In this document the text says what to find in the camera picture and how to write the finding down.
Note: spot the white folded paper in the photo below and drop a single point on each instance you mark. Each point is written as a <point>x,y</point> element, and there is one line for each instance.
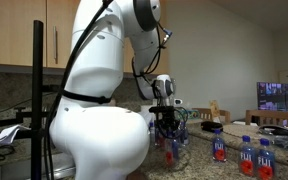
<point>9,133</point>

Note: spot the wooden wall cabinet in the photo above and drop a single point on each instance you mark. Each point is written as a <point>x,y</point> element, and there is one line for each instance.
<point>14,33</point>

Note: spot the shrink-wrapped water bottle pack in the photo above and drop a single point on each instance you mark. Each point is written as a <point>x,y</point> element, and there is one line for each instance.
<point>185,136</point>

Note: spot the television screen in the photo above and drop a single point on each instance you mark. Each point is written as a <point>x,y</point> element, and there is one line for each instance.
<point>274,96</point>

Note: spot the white plastic bag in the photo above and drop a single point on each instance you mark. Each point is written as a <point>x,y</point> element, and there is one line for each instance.
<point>147,115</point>

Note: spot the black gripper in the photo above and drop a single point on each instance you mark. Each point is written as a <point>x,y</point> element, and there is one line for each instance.
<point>167,119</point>

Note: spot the clear plastic bag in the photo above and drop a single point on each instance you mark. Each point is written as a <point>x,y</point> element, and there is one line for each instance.
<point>284,141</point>

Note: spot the wooden dining chair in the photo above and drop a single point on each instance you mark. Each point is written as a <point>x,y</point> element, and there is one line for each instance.
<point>274,115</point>
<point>224,115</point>

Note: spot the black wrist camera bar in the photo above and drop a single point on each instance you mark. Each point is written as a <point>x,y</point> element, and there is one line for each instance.
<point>160,109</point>

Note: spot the black zip case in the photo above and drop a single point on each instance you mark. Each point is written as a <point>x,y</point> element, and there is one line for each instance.
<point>211,126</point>

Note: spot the teal tissue box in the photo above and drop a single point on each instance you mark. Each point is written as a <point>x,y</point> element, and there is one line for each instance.
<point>194,114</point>

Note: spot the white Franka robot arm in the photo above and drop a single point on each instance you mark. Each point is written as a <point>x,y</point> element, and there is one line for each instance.
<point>97,66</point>

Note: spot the black stand pole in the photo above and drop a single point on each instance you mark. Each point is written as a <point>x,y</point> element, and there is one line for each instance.
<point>37,83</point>

